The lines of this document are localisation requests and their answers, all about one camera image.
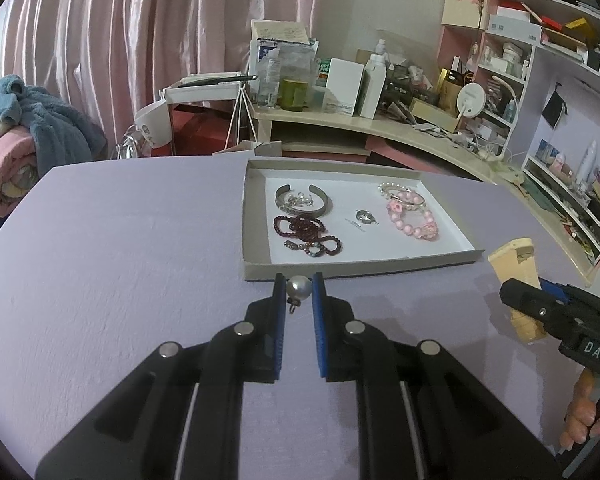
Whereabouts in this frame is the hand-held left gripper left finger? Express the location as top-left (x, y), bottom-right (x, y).
top-left (34, 272), bottom-right (287, 480)

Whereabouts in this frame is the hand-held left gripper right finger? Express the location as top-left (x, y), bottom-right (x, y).
top-left (310, 272), bottom-right (563, 480)

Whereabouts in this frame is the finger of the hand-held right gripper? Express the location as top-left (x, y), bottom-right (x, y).
top-left (537, 276), bottom-right (600, 311)
top-left (499, 278), bottom-right (573, 333)

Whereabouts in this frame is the pearl earring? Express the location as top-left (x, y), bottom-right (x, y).
top-left (286, 276), bottom-right (312, 313)

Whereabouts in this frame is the beige wooden hair clip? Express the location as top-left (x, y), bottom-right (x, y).
top-left (487, 238), bottom-right (548, 345)

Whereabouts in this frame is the cardboard tray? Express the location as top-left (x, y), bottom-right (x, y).
top-left (241, 158), bottom-right (487, 282)

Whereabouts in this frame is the dark red bead bracelet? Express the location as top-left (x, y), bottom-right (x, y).
top-left (272, 213), bottom-right (343, 257)

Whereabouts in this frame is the silver cuff bracelet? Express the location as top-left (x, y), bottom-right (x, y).
top-left (274, 184), bottom-right (333, 217)

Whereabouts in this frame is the pink bead bracelet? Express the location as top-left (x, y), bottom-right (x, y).
top-left (386, 190), bottom-right (440, 242)

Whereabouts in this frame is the thin silver pearl bangle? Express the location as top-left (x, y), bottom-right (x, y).
top-left (390, 190), bottom-right (427, 209)

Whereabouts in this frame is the person's right hand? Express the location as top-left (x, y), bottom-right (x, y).
top-left (560, 372), bottom-right (600, 448)

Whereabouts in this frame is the white spray bottle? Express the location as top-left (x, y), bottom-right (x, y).
top-left (577, 141), bottom-right (598, 193)

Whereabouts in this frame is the black pouch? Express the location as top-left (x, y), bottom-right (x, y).
top-left (541, 84), bottom-right (567, 128)

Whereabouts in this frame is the beige curved desk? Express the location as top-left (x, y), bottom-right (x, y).
top-left (250, 105), bottom-right (596, 281)

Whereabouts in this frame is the round white mirror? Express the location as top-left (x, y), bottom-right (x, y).
top-left (455, 83), bottom-right (488, 133)

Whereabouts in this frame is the green jar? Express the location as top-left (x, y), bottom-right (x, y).
top-left (281, 79), bottom-right (310, 110)

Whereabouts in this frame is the white plastic appliance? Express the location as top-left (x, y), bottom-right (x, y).
top-left (134, 100), bottom-right (173, 150)

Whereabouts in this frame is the white carton box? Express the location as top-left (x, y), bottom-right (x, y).
top-left (322, 58), bottom-right (365, 117)

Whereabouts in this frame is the white plastic bottle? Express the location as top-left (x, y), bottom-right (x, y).
top-left (362, 52), bottom-right (388, 120)

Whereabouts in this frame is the white folding tray table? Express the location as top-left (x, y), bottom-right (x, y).
top-left (160, 72), bottom-right (258, 106)

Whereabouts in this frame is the white shelf unit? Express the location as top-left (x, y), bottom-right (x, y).
top-left (475, 0), bottom-right (600, 266)

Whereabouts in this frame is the blue and white box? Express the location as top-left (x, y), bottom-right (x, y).
top-left (250, 37), bottom-right (281, 106)

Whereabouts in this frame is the cardboard box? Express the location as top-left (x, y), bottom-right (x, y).
top-left (251, 20), bottom-right (311, 46)

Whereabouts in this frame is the pink rolled blanket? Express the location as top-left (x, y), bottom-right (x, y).
top-left (0, 127), bottom-right (41, 218)

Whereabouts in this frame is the pink curtain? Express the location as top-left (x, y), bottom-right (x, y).
top-left (0, 0), bottom-right (326, 161)

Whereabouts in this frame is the white pearl bracelet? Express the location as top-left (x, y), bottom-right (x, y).
top-left (378, 182), bottom-right (416, 198)

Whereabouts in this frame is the paper bag with white handles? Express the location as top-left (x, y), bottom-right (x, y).
top-left (212, 87), bottom-right (283, 158)

